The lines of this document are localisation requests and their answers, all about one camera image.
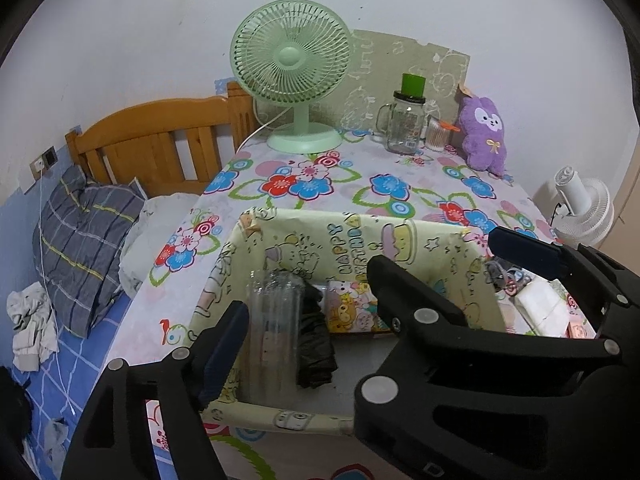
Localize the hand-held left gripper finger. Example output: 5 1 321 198
60 301 250 480

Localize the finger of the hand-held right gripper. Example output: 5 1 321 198
487 226 640 361
354 255 473 408

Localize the grey drawstring pouch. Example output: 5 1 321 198
486 259 532 297

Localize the white tissue pack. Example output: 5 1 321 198
514 282 572 337

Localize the clear plastic tube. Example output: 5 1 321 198
247 269 306 402

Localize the black plastic bag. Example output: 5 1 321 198
295 282 337 390

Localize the yellow printed storage box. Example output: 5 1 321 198
190 207 507 437

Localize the white standing fan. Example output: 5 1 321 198
532 165 615 251

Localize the purple plush bunny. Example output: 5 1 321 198
456 85 507 177

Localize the beige door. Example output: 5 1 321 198
595 25 640 251

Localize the cotton swab container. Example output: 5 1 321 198
425 116 459 152

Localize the white blanket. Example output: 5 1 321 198
119 192 202 297

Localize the blue checked bed sheet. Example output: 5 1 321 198
0 287 168 480

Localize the glass jar mug green lid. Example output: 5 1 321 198
376 73 429 155

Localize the grey plaid pillow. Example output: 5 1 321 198
32 165 147 338

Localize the small grey cloth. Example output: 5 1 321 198
42 417 69 462

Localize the crumpled white cloth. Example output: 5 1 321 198
6 281 60 372

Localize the green printed board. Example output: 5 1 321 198
340 29 471 137

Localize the wooden bed headboard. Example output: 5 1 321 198
65 81 261 197

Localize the green desk fan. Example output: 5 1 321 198
230 1 352 154

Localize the white charging cable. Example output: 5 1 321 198
37 174 77 417

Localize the white fan cable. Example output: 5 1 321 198
235 99 282 153

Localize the wall socket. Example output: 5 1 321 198
30 146 58 179

